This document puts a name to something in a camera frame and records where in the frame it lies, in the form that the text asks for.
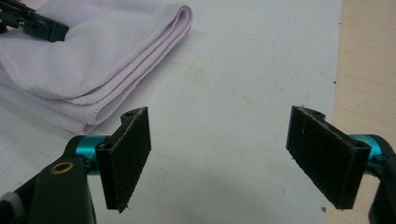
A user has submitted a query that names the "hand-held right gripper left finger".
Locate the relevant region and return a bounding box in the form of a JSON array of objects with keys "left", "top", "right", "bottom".
[{"left": 63, "top": 105, "right": 153, "bottom": 215}]

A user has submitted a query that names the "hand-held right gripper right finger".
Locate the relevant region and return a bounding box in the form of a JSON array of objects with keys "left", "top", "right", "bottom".
[{"left": 285, "top": 105, "right": 390, "bottom": 210}]

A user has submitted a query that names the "lilac printed towel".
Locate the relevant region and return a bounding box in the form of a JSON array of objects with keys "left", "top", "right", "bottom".
[{"left": 0, "top": 0, "right": 193, "bottom": 135}]

